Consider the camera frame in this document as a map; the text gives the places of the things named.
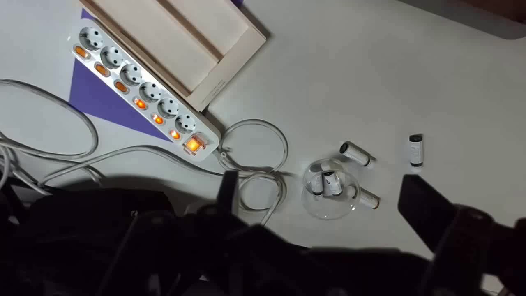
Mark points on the light wooden divided tray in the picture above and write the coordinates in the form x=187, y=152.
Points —
x=186, y=39

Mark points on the purple paper sheet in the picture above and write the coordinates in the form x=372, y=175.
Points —
x=99, y=100

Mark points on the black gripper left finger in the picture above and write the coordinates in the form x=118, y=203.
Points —
x=229, y=192

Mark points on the black fabric bag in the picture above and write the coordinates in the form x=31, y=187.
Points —
x=82, y=248

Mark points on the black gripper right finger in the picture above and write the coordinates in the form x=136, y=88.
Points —
x=426, y=211

